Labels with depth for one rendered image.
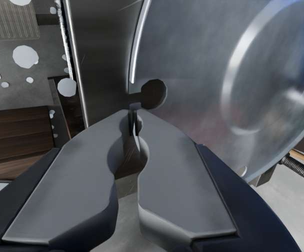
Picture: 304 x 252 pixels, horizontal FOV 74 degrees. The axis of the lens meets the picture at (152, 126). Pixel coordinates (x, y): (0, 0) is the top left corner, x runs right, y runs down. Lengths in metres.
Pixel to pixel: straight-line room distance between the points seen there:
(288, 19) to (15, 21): 0.67
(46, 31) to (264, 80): 0.80
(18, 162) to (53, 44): 0.46
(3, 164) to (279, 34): 0.66
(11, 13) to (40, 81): 0.29
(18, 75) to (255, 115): 0.85
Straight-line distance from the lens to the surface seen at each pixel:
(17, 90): 0.95
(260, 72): 0.20
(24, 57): 0.25
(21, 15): 0.73
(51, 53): 0.91
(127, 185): 0.40
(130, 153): 0.16
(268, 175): 0.44
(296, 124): 0.32
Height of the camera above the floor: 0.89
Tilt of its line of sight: 49 degrees down
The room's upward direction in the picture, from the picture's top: 136 degrees clockwise
